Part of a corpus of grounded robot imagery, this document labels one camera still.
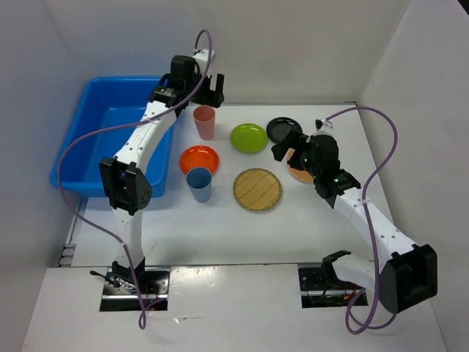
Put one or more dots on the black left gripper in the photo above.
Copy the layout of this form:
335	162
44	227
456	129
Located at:
211	97

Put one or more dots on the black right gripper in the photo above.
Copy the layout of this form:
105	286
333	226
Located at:
279	149

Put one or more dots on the pink plastic cup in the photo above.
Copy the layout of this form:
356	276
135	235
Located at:
204	118

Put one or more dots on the green-rimmed bamboo tray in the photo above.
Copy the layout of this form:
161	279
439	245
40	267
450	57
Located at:
257	190

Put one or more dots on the blue plastic cup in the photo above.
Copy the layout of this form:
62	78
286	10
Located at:
199	181

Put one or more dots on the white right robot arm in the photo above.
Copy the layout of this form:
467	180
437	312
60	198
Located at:
402	272

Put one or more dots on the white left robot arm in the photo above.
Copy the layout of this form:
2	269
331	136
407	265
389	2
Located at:
124	176

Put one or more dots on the blue plastic bin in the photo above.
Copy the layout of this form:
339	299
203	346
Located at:
106	102

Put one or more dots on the black plastic plate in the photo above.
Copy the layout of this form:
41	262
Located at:
278	128

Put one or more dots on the tan woven wicker tray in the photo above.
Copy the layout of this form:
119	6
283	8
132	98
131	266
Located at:
302	176

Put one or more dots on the green plastic plate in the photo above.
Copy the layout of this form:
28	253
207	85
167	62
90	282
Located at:
249	138

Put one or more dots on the orange plastic plate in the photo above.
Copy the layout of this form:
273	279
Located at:
199	156

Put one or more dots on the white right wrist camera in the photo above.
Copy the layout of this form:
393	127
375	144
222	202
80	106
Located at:
323	127

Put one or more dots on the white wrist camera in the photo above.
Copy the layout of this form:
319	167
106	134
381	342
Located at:
202	57
323	127

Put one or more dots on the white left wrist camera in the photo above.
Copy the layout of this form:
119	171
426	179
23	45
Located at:
202	57

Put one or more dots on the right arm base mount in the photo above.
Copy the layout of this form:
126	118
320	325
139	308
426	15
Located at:
315	292

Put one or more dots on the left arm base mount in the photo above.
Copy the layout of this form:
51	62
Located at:
117	296

